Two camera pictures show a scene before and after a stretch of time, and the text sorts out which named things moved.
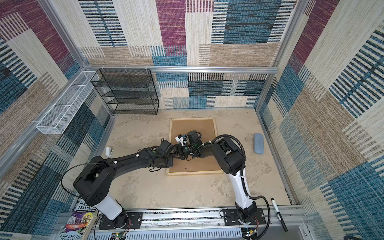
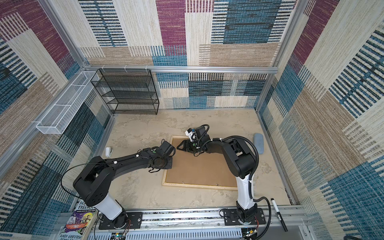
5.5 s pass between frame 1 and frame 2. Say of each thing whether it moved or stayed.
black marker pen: stayed
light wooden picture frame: moved
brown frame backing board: moved
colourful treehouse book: stayed
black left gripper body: stayed
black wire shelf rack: stayed
